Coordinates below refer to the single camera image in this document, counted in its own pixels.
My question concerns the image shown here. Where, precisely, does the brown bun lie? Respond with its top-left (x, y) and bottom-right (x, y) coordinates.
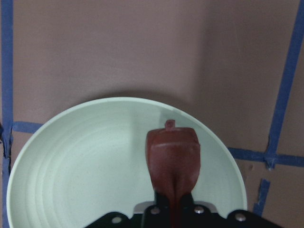
top-left (145, 120), bottom-right (200, 228)

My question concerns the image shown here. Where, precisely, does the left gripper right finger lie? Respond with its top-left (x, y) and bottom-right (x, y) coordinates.
top-left (180, 193), bottom-right (194, 210)

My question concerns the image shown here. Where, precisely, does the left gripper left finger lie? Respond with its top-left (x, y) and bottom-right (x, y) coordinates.
top-left (154, 191), bottom-right (170, 209)

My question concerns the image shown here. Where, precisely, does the light green plate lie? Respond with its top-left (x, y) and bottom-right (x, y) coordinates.
top-left (7, 97), bottom-right (247, 228)

